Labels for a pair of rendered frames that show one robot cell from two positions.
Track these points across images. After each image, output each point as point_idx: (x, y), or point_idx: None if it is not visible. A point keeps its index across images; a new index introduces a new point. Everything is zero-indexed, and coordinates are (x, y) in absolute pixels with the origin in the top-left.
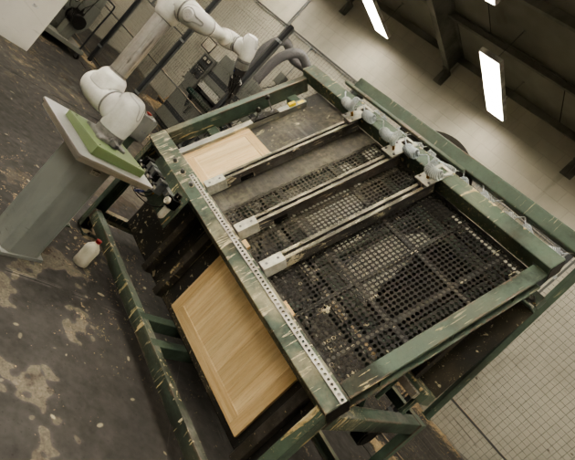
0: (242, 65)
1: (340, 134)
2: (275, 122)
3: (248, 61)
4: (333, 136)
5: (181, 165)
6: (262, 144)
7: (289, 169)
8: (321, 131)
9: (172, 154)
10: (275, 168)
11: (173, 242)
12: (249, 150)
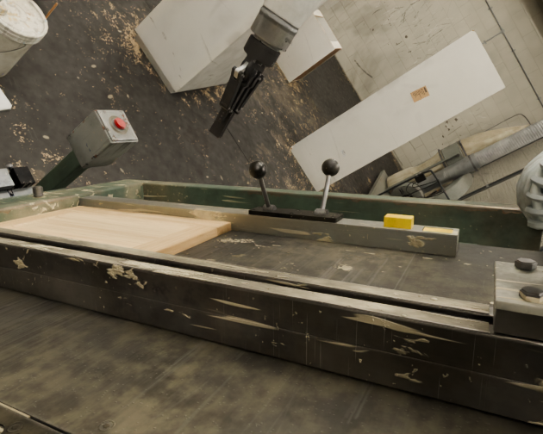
0: (258, 19)
1: (409, 370)
2: (302, 244)
3: (277, 10)
4: (347, 344)
5: (21, 201)
6: (165, 246)
7: (21, 331)
8: (304, 281)
9: (65, 192)
10: (32, 301)
11: None
12: (127, 242)
